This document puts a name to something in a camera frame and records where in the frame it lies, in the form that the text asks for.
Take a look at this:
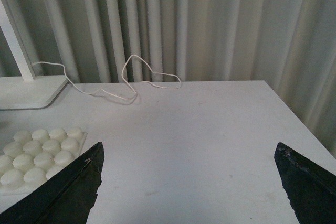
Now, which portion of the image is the white studded base plate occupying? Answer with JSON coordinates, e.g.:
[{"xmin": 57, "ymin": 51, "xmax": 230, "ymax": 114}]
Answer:
[{"xmin": 1, "ymin": 127, "xmax": 87, "ymax": 195}]

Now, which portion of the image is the grey pleated curtain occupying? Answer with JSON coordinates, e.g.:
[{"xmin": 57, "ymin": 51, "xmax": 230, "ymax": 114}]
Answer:
[{"xmin": 5, "ymin": 0, "xmax": 335, "ymax": 154}]

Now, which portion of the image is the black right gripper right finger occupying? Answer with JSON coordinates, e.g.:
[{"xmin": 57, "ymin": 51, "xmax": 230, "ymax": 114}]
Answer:
[{"xmin": 274, "ymin": 142, "xmax": 335, "ymax": 223}]

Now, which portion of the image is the white lamp cable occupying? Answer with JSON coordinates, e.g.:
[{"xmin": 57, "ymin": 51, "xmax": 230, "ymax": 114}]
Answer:
[{"xmin": 31, "ymin": 54, "xmax": 182, "ymax": 102}]

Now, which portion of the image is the white desk lamp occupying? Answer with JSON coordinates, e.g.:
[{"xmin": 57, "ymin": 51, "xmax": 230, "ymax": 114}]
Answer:
[{"xmin": 1, "ymin": 0, "xmax": 68, "ymax": 110}]

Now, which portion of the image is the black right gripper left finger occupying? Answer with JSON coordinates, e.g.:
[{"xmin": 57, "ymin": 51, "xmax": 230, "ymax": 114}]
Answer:
[{"xmin": 1, "ymin": 142, "xmax": 104, "ymax": 223}]

